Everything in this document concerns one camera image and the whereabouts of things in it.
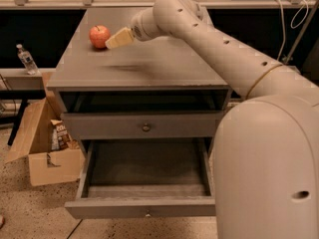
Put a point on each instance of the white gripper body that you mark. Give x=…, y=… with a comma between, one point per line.
x=140, y=28

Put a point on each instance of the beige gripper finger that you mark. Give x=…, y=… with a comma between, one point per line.
x=122, y=38

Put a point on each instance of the red apple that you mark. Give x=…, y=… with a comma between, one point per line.
x=99, y=35

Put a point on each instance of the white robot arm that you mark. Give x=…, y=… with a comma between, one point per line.
x=266, y=149

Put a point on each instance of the grey drawer cabinet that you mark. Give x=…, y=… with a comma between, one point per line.
x=161, y=76

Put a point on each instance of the open grey middle drawer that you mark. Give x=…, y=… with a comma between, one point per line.
x=137, y=178

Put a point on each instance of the clear plastic water bottle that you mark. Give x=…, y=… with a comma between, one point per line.
x=27, y=60

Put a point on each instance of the dark table leg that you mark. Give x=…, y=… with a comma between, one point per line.
x=17, y=121

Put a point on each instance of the brown snack bag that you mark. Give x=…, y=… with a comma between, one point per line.
x=60, y=136

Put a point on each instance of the open cardboard box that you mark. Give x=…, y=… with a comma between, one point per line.
x=33, y=141

